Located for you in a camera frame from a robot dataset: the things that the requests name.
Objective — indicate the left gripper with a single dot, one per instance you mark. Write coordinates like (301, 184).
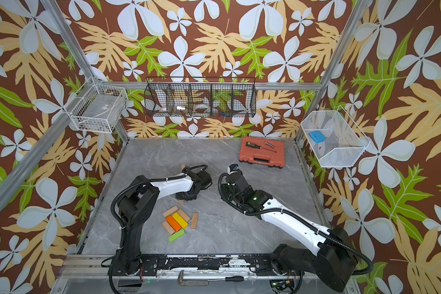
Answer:
(192, 199)

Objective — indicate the wooden block diagonal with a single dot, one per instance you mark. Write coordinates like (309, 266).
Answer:
(194, 221)

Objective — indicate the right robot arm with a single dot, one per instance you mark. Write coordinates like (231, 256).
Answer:
(327, 253)

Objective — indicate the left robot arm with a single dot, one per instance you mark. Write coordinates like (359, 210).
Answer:
(133, 206)

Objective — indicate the wooden block beside yellow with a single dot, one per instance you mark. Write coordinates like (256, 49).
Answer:
(184, 215)

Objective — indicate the wooden block number 53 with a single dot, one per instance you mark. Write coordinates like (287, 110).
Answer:
(170, 211)

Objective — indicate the screwdriver in case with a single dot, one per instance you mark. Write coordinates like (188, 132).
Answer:
(260, 147)

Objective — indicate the red tool case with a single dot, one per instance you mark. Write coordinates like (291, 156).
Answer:
(256, 156)

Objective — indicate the green block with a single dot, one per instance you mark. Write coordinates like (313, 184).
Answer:
(177, 235)

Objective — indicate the wooden block beside orange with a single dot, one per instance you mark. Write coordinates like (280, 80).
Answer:
(168, 228)

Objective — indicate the blue object in basket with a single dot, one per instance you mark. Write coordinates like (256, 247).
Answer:
(317, 136)

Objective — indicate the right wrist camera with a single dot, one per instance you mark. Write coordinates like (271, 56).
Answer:
(233, 168)

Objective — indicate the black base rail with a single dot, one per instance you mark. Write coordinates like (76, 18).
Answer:
(155, 264)

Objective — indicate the black wire basket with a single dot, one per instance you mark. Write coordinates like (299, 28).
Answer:
(201, 96)

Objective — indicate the white wire basket right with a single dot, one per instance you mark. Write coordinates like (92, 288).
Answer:
(346, 142)

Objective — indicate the white wire basket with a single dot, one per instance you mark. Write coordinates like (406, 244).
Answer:
(346, 142)
(96, 106)

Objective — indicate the white wire basket left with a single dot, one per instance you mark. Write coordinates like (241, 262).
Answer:
(96, 106)

